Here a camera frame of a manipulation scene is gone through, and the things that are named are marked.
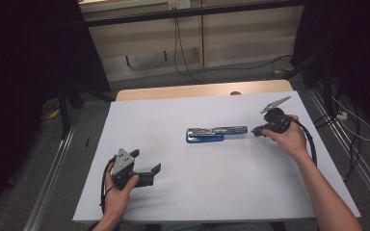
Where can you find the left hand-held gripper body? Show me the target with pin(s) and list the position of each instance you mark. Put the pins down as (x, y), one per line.
(123, 163)

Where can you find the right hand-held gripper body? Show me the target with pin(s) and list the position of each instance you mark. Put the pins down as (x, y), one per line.
(277, 122)

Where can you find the blue stapler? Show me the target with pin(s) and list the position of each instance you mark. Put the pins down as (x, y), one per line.
(205, 134)

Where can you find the person's right hand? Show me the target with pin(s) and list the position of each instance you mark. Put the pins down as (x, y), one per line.
(292, 139)

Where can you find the person's left hand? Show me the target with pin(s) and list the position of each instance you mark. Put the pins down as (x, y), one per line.
(117, 202)

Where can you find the small black floor piece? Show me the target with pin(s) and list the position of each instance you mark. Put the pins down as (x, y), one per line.
(87, 142)

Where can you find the yellow floor tape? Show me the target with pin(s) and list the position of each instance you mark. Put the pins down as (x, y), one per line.
(54, 114)
(284, 70)

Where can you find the black metal stand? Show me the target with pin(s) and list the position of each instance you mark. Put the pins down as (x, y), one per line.
(326, 86)
(65, 112)

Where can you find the white table sheet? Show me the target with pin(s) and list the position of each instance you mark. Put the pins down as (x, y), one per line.
(205, 186)

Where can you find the white power strip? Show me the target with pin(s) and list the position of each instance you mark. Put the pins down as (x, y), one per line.
(341, 115)

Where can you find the light wooden table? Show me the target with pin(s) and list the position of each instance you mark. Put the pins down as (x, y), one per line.
(189, 91)

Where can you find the black curtain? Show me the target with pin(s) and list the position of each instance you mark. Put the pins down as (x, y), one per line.
(356, 57)
(25, 80)

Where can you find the black horizontal metal bar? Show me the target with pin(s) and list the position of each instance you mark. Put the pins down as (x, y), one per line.
(189, 12)

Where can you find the aluminium floor rail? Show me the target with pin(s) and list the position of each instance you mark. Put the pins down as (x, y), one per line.
(356, 160)
(49, 179)

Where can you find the white wall socket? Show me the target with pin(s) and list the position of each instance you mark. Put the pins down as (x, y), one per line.
(179, 4)

